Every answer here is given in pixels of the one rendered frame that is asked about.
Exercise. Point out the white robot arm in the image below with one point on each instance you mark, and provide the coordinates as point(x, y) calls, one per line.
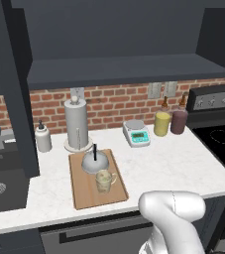
point(170, 211)

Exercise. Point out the pale green patterned mug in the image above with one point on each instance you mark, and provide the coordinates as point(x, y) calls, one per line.
point(103, 182)

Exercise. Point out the wooden tray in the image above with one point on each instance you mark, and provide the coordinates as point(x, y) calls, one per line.
point(84, 188)

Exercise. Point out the dark grey left cabinet door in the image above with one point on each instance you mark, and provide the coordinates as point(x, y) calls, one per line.
point(16, 99)

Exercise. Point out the dark grey cabinet door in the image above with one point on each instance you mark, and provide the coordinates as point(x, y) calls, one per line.
point(16, 99)
point(219, 39)

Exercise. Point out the dark grey right cabinet door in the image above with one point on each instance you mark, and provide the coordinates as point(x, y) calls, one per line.
point(219, 39)

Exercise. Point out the dark grey base cabinet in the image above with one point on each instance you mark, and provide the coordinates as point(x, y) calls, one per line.
point(11, 243)

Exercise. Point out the white and teal kitchen scale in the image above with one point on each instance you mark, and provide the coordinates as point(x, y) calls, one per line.
point(136, 134)

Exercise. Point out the white paper towel roll holder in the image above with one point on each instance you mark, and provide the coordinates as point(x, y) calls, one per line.
point(76, 125)

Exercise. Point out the yellow bottle with brown cap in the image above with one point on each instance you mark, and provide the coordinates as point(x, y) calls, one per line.
point(162, 122)

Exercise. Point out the purple bottle with brown cap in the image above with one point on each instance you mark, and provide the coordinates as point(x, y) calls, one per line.
point(179, 120)

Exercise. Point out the white soap dispenser bottle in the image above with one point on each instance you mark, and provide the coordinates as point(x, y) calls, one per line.
point(43, 139)

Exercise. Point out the black stove with control panel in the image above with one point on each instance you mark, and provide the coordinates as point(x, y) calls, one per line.
point(216, 132)

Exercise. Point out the dark grey drawer front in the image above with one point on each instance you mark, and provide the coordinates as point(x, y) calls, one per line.
point(100, 243)

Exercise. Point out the dark sink basin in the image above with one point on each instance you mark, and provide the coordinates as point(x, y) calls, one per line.
point(5, 185)

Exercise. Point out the grey wall outlet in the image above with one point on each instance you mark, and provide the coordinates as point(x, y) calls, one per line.
point(154, 90)
point(170, 89)
point(77, 93)

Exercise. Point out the dark grey wall cabinet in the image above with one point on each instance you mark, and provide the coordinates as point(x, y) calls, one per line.
point(124, 49)

